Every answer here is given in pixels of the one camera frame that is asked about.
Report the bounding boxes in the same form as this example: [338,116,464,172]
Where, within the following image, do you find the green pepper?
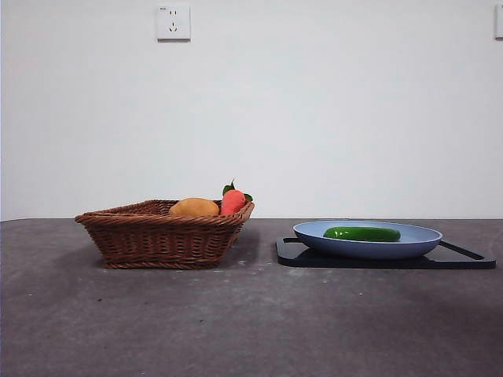
[323,225,402,243]

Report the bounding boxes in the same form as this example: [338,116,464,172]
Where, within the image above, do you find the blue round pan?
[292,219,444,261]

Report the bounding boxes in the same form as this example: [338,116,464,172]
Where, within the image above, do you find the brown wicker basket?
[74,199,255,270]

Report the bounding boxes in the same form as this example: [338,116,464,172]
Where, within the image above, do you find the black flat cooktop slab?
[275,235,497,270]

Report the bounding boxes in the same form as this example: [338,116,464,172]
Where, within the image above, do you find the white wall power socket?
[156,4,192,42]

